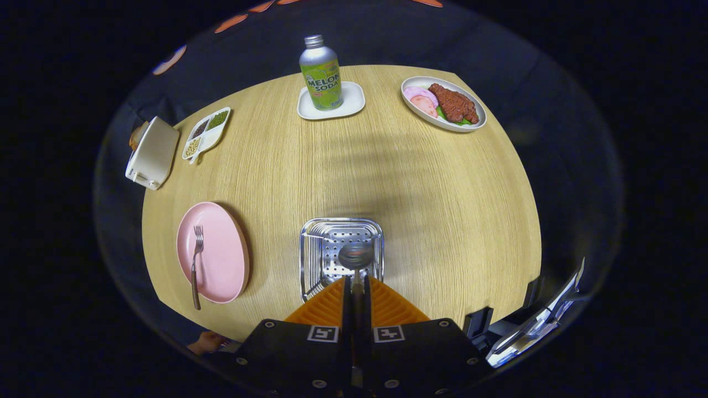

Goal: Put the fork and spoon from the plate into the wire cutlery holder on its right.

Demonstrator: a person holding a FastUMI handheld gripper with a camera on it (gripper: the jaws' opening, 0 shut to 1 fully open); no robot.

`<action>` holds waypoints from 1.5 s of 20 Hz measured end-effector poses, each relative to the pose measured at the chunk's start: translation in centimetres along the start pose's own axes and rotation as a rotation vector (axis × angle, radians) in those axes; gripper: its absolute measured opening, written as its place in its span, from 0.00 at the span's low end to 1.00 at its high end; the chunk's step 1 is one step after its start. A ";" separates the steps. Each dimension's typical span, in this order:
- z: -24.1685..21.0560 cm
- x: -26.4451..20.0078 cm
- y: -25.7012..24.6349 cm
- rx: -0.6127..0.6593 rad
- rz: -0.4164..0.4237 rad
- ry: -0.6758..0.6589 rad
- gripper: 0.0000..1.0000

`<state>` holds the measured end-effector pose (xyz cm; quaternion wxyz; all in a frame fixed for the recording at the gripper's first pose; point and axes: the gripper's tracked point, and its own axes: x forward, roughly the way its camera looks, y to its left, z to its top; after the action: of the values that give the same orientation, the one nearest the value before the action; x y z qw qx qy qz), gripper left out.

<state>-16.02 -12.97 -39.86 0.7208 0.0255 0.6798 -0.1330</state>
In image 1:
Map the perforated metal tray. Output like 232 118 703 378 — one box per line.
299 217 385 303

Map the white toaster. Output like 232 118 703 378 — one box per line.
125 116 181 191

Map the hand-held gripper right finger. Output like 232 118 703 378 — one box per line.
361 275 497 397

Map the green soda bottle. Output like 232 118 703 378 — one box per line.
299 35 344 111

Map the green lettuce leaf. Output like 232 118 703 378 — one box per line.
436 105 473 126

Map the toasted bread slice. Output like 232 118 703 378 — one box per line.
129 122 150 151

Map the white oval plate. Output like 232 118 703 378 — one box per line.
401 76 487 133

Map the wooden handled spoon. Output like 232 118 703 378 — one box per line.
339 243 374 389

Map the wooden handled fork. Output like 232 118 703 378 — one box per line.
191 225 205 311

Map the brown meat piece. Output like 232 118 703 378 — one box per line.
428 83 480 124

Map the white divided dish with beans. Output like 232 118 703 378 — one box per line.
182 107 231 165

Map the pink ham slice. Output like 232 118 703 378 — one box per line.
403 86 439 108
410 95 439 118

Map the pink round plate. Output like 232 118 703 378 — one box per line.
176 202 250 304

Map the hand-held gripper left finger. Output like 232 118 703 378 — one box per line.
221 275 355 398

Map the white square coaster plate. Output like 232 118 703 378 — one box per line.
297 81 366 121

